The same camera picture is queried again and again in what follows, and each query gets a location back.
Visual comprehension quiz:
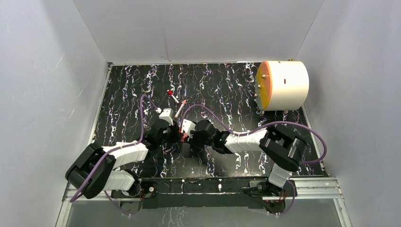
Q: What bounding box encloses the pink cardboard box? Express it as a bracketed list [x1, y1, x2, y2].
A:
[179, 123, 191, 142]

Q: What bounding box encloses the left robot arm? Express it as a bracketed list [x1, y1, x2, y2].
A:
[65, 119, 180, 202]

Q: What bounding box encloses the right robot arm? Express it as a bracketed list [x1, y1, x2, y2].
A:
[182, 119, 307, 197]

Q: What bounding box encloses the orange capped white marker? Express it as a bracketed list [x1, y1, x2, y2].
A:
[174, 99, 187, 119]

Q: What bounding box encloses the red capped white marker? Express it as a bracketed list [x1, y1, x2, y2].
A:
[167, 90, 180, 105]

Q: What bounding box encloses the white cylindrical drum device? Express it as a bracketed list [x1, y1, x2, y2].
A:
[254, 61, 309, 111]

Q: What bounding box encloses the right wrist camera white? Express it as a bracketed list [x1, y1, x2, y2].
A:
[182, 119, 196, 138]

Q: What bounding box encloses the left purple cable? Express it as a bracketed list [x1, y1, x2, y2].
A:
[69, 94, 162, 217]

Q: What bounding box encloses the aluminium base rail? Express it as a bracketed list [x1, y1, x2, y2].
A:
[62, 178, 344, 202]

